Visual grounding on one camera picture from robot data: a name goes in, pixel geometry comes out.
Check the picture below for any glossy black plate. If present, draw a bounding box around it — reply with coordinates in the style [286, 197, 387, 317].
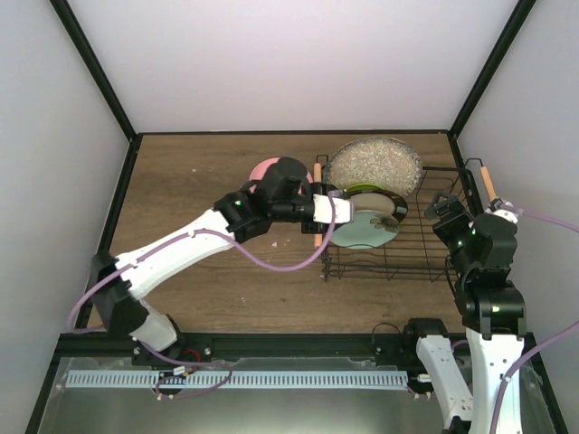
[320, 184, 408, 223]

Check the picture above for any pink plate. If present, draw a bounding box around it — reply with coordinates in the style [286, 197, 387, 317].
[249, 157, 313, 193]

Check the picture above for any light teal plate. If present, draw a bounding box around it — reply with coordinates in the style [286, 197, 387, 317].
[331, 211, 400, 250]

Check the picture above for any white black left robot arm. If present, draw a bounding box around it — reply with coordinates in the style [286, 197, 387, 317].
[86, 157, 352, 365]

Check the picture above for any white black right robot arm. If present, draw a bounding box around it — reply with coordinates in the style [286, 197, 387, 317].
[402, 191, 527, 433]

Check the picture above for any green plate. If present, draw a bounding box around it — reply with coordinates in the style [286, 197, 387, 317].
[346, 184, 384, 196]

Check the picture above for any speckled grey large plate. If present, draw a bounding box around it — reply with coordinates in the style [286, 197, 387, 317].
[322, 137, 422, 197]

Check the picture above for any left wooden rack handle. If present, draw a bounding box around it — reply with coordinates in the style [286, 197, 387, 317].
[313, 163, 323, 249]

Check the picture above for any wooden rack handle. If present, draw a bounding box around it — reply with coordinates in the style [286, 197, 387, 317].
[313, 163, 323, 249]
[479, 165, 498, 203]

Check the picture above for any right wooden rack handle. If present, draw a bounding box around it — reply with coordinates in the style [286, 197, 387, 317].
[479, 165, 498, 203]

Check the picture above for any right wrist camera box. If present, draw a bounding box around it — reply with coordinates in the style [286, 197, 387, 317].
[485, 197, 519, 225]

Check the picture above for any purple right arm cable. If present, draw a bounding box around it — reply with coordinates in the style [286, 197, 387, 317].
[492, 205, 579, 434]

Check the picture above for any black wire dish rack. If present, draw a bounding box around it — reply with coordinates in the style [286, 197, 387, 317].
[321, 159, 482, 282]

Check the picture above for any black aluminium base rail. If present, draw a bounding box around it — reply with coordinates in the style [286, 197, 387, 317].
[53, 332, 539, 367]

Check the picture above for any white slotted cable duct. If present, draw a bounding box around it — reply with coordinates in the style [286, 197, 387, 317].
[65, 370, 408, 391]

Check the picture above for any black cage frame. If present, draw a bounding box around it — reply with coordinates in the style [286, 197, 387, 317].
[24, 0, 571, 434]

